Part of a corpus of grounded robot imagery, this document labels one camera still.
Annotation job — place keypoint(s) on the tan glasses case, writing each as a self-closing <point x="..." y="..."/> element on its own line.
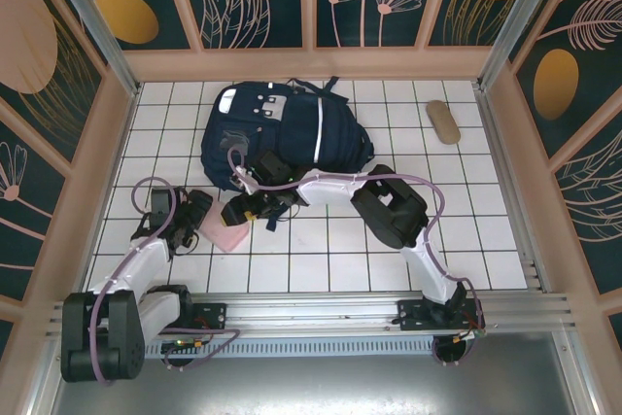
<point x="443" y="123"/>

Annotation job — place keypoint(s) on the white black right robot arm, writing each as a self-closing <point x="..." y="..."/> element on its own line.
<point x="330" y="189"/>

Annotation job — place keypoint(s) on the navy blue backpack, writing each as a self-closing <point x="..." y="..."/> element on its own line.
<point x="301" y="128"/>

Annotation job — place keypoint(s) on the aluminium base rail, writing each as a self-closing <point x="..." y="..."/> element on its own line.
<point x="311" y="310"/>

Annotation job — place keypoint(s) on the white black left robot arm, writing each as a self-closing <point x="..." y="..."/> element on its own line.
<point x="141" y="259"/>

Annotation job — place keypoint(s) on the aluminium frame post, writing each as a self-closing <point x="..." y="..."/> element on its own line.
<point x="516" y="21"/>
<point x="98" y="31"/>

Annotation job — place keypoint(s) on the aluminium table side rail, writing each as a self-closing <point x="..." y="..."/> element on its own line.
<point x="514" y="191"/>
<point x="106" y="201"/>

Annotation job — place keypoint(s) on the pink pencil case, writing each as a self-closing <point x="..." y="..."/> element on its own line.
<point x="226" y="235"/>

